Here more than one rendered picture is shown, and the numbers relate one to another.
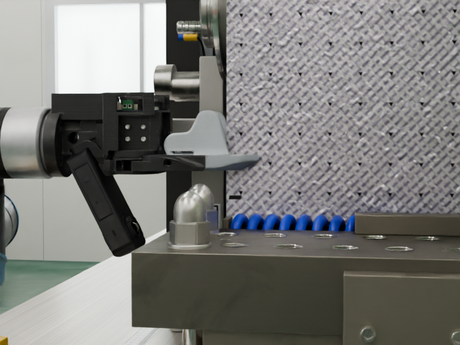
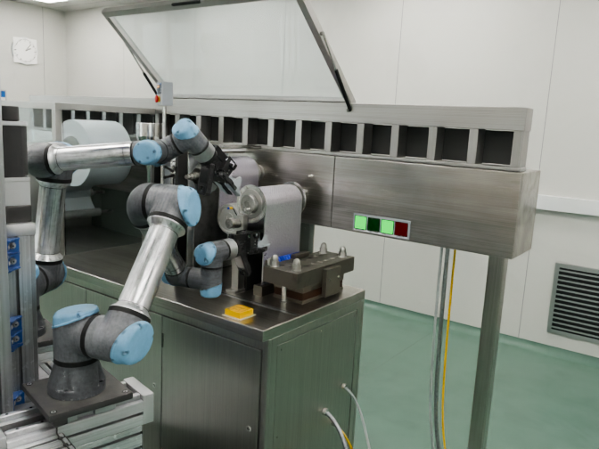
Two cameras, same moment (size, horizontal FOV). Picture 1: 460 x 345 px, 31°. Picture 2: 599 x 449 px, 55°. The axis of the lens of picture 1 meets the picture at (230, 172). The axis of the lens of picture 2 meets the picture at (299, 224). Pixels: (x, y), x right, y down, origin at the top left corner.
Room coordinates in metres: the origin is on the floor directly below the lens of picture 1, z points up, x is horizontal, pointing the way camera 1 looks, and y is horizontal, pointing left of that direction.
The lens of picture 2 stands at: (-0.26, 1.85, 1.57)
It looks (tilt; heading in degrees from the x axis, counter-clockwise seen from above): 10 degrees down; 297
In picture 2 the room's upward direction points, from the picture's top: 3 degrees clockwise
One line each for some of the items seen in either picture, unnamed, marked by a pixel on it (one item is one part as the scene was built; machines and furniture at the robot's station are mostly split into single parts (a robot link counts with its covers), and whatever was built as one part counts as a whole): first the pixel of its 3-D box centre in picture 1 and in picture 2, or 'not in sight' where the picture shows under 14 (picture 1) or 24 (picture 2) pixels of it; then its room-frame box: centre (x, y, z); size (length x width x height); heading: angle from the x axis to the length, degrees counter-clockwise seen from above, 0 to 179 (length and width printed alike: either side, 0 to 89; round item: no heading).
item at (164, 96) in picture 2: not in sight; (162, 93); (1.44, -0.11, 1.66); 0.07 x 0.07 x 0.10; 60
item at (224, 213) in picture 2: not in sight; (249, 216); (1.00, -0.14, 1.17); 0.26 x 0.12 x 0.12; 81
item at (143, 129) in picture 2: not in sight; (151, 129); (1.59, -0.21, 1.50); 0.14 x 0.14 x 0.06
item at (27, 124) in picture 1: (37, 142); (226, 248); (0.87, 0.20, 1.11); 0.08 x 0.05 x 0.08; 171
